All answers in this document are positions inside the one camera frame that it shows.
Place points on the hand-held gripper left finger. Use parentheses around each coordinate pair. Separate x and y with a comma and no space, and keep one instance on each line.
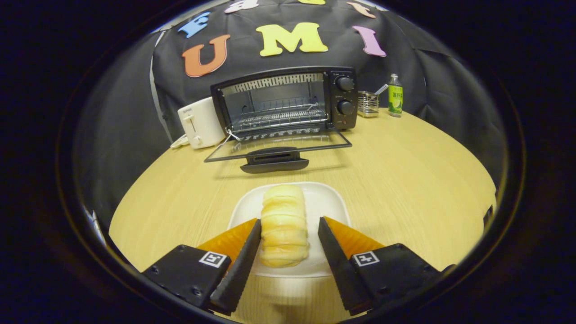
(240,270)

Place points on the white square plate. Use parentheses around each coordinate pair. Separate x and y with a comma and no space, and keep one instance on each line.
(324,202)

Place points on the yellow bread roll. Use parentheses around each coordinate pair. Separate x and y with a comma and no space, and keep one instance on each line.
(283,225)

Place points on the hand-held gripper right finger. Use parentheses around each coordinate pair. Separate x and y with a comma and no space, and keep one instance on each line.
(339,265)

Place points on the black toaster oven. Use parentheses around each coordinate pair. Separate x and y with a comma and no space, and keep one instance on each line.
(342,96)

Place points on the green drink bottle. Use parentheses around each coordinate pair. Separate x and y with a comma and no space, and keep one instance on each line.
(395,96)

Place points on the white pop-up toaster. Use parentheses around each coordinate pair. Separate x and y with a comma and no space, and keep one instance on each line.
(202,123)

